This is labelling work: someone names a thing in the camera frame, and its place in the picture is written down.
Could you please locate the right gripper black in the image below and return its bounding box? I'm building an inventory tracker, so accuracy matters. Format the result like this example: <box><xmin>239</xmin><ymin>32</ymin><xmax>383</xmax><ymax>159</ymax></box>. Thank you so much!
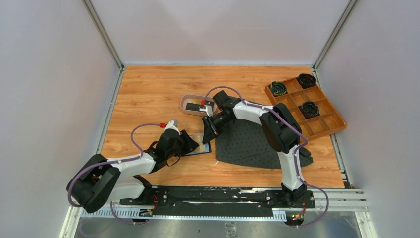
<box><xmin>203</xmin><ymin>112</ymin><xmax>233</xmax><ymax>144</ymax></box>

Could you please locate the black leather card holder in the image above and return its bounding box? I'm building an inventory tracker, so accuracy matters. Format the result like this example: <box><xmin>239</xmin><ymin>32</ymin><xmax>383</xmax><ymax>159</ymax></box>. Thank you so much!
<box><xmin>186</xmin><ymin>133</ymin><xmax>212</xmax><ymax>156</ymax></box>

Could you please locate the pink oval tray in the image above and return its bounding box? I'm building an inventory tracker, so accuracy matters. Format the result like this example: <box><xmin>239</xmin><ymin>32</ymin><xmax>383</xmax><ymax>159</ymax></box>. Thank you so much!
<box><xmin>180</xmin><ymin>94</ymin><xmax>218</xmax><ymax>117</ymax></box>

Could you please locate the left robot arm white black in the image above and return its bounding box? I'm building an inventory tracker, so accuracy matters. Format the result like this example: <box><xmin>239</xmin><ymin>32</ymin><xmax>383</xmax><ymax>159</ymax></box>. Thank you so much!
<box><xmin>66</xmin><ymin>129</ymin><xmax>199</xmax><ymax>213</ymax></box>

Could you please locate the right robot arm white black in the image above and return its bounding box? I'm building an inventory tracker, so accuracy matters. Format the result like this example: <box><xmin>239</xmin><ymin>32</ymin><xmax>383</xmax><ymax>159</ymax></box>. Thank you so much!
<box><xmin>202</xmin><ymin>90</ymin><xmax>307</xmax><ymax>207</ymax></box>

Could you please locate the dark grey dotted cloth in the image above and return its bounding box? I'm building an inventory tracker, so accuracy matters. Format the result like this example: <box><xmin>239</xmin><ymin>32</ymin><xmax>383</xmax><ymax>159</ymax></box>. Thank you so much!
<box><xmin>215</xmin><ymin>96</ymin><xmax>314</xmax><ymax>170</ymax></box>

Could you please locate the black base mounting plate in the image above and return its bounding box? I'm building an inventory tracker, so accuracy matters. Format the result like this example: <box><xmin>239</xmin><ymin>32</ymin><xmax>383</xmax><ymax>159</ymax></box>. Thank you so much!
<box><xmin>119</xmin><ymin>186</ymin><xmax>315</xmax><ymax>218</ymax></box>

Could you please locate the coiled black belt middle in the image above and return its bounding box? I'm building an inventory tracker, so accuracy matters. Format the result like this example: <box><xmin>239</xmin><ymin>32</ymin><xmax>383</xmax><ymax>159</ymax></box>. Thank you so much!
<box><xmin>299</xmin><ymin>101</ymin><xmax>320</xmax><ymax>119</ymax></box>

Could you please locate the coiled black belt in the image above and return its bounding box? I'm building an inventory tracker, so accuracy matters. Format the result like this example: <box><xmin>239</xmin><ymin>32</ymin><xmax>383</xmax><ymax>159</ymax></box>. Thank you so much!
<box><xmin>297</xmin><ymin>73</ymin><xmax>317</xmax><ymax>89</ymax></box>
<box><xmin>299</xmin><ymin>101</ymin><xmax>320</xmax><ymax>119</ymax></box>

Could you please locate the coiled black belt top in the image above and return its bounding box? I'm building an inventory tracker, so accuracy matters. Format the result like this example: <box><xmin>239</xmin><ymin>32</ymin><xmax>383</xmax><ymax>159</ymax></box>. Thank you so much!
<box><xmin>297</xmin><ymin>73</ymin><xmax>317</xmax><ymax>89</ymax></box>

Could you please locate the brown wooden compartment tray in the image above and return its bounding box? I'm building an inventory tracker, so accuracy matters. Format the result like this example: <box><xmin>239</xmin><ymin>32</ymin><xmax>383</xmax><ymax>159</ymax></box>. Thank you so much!
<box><xmin>264</xmin><ymin>73</ymin><xmax>347</xmax><ymax>140</ymax></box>

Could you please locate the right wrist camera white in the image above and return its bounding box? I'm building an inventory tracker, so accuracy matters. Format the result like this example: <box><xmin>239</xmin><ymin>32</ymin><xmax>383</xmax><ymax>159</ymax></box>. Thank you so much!
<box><xmin>199</xmin><ymin>100</ymin><xmax>214</xmax><ymax>117</ymax></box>

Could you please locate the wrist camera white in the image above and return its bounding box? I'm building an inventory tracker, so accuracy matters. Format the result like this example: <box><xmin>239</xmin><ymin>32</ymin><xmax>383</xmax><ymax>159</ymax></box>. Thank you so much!
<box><xmin>199</xmin><ymin>100</ymin><xmax>214</xmax><ymax>117</ymax></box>
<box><xmin>164</xmin><ymin>119</ymin><xmax>180</xmax><ymax>134</ymax></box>

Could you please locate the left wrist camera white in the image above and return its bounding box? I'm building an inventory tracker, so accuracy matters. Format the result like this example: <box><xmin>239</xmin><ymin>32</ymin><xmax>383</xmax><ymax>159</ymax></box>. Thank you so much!
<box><xmin>164</xmin><ymin>119</ymin><xmax>180</xmax><ymax>134</ymax></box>

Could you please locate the aluminium frame rail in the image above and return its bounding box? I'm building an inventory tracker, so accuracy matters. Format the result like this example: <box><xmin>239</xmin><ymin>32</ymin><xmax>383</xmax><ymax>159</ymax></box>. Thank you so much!
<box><xmin>60</xmin><ymin>186</ymin><xmax>377</xmax><ymax>238</ymax></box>

